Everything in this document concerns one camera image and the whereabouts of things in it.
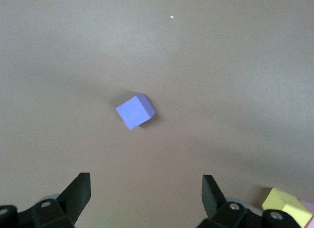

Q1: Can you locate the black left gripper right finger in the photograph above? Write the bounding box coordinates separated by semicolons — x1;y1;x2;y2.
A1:
197;174;302;228

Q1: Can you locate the purple foam cube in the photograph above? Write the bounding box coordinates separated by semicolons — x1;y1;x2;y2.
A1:
115;93;157;131

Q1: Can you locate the yellow foam cube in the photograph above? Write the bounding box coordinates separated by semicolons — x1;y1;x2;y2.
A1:
261;187;314;228

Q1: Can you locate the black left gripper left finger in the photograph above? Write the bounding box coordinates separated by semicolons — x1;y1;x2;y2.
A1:
0;173;92;228

